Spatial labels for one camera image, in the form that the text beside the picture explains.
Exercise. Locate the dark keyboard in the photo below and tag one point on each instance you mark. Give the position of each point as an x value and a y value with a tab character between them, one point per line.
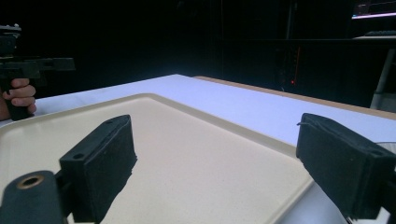
380	32

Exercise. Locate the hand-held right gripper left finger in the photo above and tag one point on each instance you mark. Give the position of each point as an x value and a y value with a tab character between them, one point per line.
99	168

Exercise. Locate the white metal stand leg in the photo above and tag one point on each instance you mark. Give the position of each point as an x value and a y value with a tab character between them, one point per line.
383	81

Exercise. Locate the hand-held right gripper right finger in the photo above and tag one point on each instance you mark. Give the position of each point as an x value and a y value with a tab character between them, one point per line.
342	161

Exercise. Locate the beige plastic tray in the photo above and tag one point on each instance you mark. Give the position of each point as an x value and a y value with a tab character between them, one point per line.
193	155

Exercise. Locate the lit monitor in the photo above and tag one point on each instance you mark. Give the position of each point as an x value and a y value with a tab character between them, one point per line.
373	12

